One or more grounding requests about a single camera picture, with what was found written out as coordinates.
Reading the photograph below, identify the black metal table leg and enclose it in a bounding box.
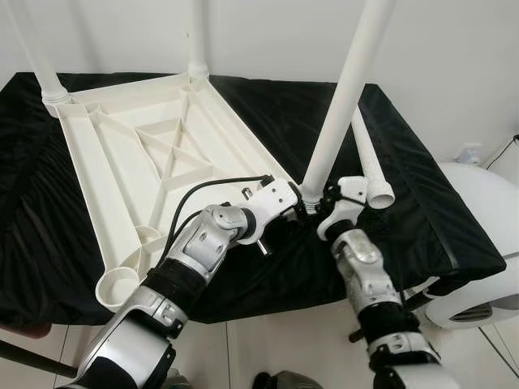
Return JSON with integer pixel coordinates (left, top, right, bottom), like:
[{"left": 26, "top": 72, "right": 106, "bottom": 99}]
[
  {"left": 348, "top": 284, "right": 440, "bottom": 342},
  {"left": 0, "top": 340, "right": 79, "bottom": 378}
]

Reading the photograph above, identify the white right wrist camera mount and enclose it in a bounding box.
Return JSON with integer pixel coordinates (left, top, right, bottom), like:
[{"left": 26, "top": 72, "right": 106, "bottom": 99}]
[{"left": 315, "top": 175, "right": 371, "bottom": 243}]

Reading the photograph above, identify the black wall power cable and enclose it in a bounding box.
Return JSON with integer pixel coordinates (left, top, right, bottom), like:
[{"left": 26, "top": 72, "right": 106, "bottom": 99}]
[{"left": 485, "top": 134, "right": 519, "bottom": 165}]

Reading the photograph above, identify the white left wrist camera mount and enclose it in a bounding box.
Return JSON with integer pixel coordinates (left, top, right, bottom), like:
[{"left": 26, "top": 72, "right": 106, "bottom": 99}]
[{"left": 242, "top": 177, "right": 299, "bottom": 245}]

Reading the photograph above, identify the grey robot foot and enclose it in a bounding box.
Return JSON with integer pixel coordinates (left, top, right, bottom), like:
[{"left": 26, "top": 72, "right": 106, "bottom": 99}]
[
  {"left": 251, "top": 370, "right": 322, "bottom": 389},
  {"left": 165, "top": 369, "right": 193, "bottom": 389}
]

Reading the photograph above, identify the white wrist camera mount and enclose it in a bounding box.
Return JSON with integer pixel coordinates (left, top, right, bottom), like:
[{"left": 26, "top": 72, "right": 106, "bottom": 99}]
[
  {"left": 315, "top": 175, "right": 371, "bottom": 243},
  {"left": 242, "top": 177, "right": 299, "bottom": 245}
]

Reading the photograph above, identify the grey robot left foot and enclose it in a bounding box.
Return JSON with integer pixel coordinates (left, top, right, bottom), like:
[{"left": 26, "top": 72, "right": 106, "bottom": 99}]
[{"left": 165, "top": 369, "right": 193, "bottom": 389}]

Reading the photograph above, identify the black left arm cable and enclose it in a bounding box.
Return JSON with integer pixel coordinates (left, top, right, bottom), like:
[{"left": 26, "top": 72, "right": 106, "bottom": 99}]
[{"left": 165, "top": 173, "right": 277, "bottom": 254}]

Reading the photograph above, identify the white plastic table leg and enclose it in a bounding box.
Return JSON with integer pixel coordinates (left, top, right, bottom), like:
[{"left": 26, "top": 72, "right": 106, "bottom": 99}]
[
  {"left": 186, "top": 0, "right": 212, "bottom": 83},
  {"left": 295, "top": 0, "right": 399, "bottom": 214},
  {"left": 350, "top": 105, "right": 397, "bottom": 208},
  {"left": 6, "top": 0, "right": 73, "bottom": 111}
]

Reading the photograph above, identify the black cloth table cover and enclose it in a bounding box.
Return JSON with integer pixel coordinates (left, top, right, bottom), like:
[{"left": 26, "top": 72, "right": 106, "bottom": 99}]
[{"left": 0, "top": 71, "right": 508, "bottom": 327}]

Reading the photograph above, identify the white wall socket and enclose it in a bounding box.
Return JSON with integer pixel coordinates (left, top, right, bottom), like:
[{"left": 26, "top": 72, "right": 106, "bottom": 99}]
[{"left": 457, "top": 143, "right": 484, "bottom": 166}]

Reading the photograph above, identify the white round appliance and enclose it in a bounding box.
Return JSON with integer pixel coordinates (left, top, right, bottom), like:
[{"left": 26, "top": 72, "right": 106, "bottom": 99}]
[{"left": 417, "top": 160, "right": 519, "bottom": 330}]

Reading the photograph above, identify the grey robot right foot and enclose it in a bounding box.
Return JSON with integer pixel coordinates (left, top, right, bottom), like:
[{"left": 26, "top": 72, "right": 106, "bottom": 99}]
[{"left": 251, "top": 370, "right": 322, "bottom": 389}]

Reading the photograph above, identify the white plastic children table top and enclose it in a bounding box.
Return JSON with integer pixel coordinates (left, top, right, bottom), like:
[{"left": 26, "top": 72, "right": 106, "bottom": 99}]
[{"left": 44, "top": 71, "right": 303, "bottom": 314}]

